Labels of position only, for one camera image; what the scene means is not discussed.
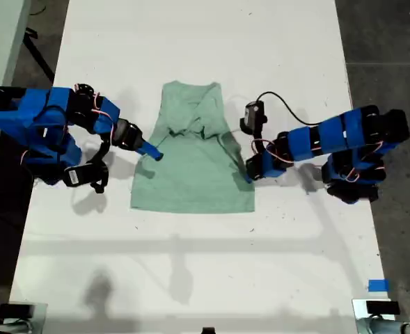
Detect pale green t-shirt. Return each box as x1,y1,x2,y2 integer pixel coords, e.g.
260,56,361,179
130,81,256,215

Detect black stand leg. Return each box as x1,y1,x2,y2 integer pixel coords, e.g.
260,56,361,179
22,29,56,86

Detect grey metal clamp plate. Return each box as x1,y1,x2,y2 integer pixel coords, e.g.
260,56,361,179
352,298,400,334
8,301,49,334

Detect small black box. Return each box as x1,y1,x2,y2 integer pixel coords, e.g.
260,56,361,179
0,303,35,319
366,301,400,314

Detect grey metal pipe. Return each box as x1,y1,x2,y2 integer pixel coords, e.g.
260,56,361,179
356,317,410,334
0,320,33,334

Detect black camera stalk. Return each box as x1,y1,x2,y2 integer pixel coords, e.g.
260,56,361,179
86,134,112,170
251,131,267,157

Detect black and grey camera box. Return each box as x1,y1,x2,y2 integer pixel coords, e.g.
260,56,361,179
239,100,269,135

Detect black camera box white label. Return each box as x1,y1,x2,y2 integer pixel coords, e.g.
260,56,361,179
62,163,109,194

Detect thin floor cable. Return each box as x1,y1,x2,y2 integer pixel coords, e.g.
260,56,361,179
29,0,49,17

